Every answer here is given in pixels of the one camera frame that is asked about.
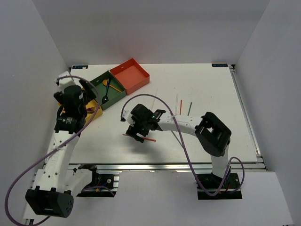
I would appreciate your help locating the black spoon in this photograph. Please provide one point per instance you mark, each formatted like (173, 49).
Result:
(105, 98)

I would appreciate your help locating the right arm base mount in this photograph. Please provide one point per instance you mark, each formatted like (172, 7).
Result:
(230, 190)

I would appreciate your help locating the clear white chopstick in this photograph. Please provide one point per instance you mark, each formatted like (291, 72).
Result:
(176, 104)

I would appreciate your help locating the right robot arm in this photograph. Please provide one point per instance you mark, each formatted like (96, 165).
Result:
(212, 133)

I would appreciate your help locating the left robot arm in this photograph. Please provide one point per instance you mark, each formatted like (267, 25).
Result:
(53, 195)

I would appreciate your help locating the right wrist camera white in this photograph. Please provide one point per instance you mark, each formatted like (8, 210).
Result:
(126, 116)

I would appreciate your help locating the aluminium table frame rail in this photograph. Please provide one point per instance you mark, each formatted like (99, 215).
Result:
(246, 116)

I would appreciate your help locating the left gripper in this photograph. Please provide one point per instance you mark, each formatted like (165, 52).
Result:
(88, 94)

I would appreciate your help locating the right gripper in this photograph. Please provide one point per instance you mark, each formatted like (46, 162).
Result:
(133, 131)

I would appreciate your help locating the green square container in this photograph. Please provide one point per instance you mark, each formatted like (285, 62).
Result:
(113, 95)

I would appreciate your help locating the left blue table label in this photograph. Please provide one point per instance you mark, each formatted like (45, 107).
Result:
(79, 67)

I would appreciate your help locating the blue table label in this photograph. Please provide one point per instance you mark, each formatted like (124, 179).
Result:
(219, 65)
(79, 67)

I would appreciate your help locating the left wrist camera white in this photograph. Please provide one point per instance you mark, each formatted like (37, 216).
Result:
(64, 80)

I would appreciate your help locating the yellow square container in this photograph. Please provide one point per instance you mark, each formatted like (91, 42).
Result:
(94, 113)

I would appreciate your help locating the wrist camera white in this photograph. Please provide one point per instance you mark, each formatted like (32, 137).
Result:
(64, 80)
(126, 116)

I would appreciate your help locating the orange gold spoon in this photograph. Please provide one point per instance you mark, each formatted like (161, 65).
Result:
(105, 84)

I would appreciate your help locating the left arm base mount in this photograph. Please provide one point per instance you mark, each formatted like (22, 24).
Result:
(101, 185)

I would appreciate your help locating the right blue table label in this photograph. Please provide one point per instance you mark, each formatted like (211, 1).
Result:
(219, 65)

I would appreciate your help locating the green chopstick upright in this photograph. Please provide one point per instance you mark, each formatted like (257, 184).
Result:
(189, 110)

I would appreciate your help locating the red square container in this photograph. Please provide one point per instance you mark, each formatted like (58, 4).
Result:
(131, 75)

